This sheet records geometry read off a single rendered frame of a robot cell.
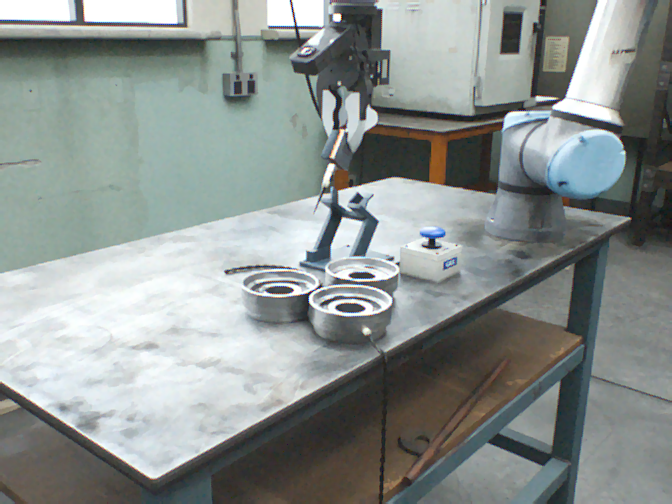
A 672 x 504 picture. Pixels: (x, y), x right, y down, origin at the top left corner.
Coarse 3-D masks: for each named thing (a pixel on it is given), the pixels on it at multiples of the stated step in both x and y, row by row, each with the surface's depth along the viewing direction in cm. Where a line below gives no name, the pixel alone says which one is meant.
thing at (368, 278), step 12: (336, 264) 106; (348, 264) 107; (360, 264) 107; (372, 264) 107; (384, 264) 106; (336, 276) 99; (348, 276) 103; (360, 276) 105; (372, 276) 104; (396, 276) 100; (384, 288) 99; (396, 288) 101
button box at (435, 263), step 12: (420, 240) 115; (408, 252) 111; (420, 252) 109; (432, 252) 109; (444, 252) 109; (456, 252) 111; (408, 264) 111; (420, 264) 110; (432, 264) 108; (444, 264) 109; (456, 264) 112; (420, 276) 110; (432, 276) 109; (444, 276) 110
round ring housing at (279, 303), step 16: (272, 272) 101; (288, 272) 101; (240, 288) 95; (272, 288) 98; (288, 288) 98; (256, 304) 92; (272, 304) 92; (288, 304) 92; (304, 304) 93; (272, 320) 93; (288, 320) 93
